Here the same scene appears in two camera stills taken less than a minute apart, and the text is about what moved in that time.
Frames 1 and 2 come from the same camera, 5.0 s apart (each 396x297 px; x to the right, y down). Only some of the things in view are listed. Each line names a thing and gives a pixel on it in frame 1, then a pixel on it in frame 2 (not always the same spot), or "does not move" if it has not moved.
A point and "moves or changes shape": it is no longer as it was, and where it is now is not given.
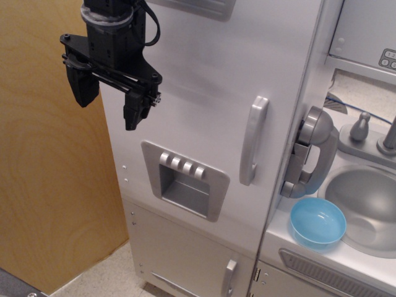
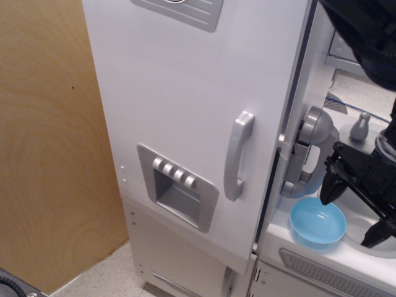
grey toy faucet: (356, 138) does not move
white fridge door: (213, 154) moves or changes shape
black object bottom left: (11, 286) does not move
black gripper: (116, 56) to (372, 174)
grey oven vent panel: (349, 281) does not move
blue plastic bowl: (317, 223) does not move
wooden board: (60, 211) does not move
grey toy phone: (316, 129) does not move
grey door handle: (252, 140) to (244, 127)
